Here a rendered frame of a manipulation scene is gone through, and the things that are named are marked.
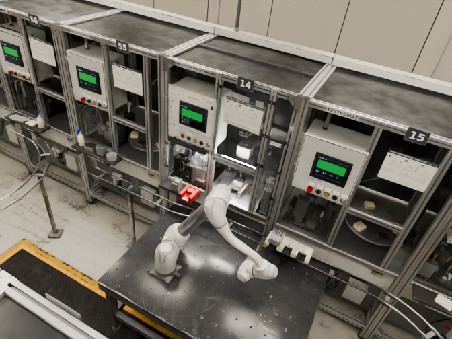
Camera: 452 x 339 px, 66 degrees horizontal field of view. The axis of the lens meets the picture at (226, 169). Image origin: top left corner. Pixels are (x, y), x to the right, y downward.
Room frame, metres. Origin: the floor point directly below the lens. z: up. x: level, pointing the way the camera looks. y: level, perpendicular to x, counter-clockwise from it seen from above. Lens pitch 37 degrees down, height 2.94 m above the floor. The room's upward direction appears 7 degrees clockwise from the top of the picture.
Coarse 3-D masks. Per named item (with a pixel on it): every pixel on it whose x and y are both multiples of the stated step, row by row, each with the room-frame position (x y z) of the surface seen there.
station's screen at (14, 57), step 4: (4, 44) 3.17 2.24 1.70; (4, 48) 3.17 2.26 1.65; (8, 48) 3.15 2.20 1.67; (12, 48) 3.12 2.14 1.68; (16, 48) 3.10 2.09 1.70; (4, 52) 3.18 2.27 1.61; (8, 52) 3.15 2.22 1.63; (12, 52) 3.13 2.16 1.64; (16, 52) 3.11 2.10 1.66; (8, 56) 3.16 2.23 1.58; (12, 56) 3.14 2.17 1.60; (16, 56) 3.11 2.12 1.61; (12, 60) 3.14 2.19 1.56; (16, 60) 3.12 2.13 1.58; (20, 64) 3.10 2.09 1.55
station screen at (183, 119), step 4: (180, 104) 2.40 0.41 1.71; (180, 108) 2.40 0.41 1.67; (184, 108) 2.38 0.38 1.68; (188, 108) 2.37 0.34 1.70; (192, 108) 2.36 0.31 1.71; (180, 112) 2.40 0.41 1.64; (196, 112) 2.34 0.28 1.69; (200, 112) 2.33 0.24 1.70; (180, 116) 2.40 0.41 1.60; (184, 116) 2.38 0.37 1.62; (180, 120) 2.40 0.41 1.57; (184, 120) 2.38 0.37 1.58; (188, 120) 2.37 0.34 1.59; (192, 120) 2.35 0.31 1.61; (196, 120) 2.34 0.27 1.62; (188, 124) 2.37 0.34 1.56; (192, 124) 2.35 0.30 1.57; (196, 124) 2.34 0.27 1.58; (200, 124) 2.32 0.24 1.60; (200, 128) 2.32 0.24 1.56
